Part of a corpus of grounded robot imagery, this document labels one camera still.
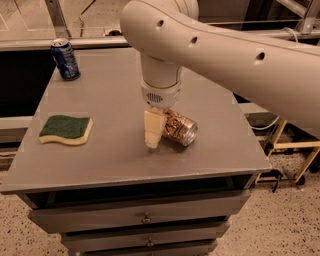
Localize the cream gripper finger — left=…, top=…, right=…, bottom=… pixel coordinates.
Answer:
left=144, top=109, right=167, bottom=149

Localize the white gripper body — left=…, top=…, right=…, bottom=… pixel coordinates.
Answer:
left=141, top=79, right=182, bottom=109

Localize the orange soda can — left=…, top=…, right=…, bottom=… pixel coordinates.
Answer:
left=162, top=109, right=198, bottom=146

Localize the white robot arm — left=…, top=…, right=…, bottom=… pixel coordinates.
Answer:
left=120, top=0, right=320, bottom=137

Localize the blue soda can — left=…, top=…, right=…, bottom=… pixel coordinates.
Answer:
left=51, top=38, right=80, bottom=80

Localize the metal railing bar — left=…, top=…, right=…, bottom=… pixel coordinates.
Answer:
left=0, top=28, right=320, bottom=52

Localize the green yellow sponge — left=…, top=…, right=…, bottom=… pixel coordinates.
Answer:
left=39, top=115, right=93, bottom=146

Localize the grey drawer cabinet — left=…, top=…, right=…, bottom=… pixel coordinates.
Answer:
left=1, top=48, right=270, bottom=256

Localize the top drawer knob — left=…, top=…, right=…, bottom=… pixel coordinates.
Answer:
left=141, top=212, right=151, bottom=224

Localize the drawer knob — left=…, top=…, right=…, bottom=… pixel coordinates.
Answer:
left=141, top=212, right=151, bottom=224
left=146, top=237, right=155, bottom=248

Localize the yellow metal cart frame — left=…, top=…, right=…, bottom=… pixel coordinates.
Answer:
left=264, top=118, right=320, bottom=185

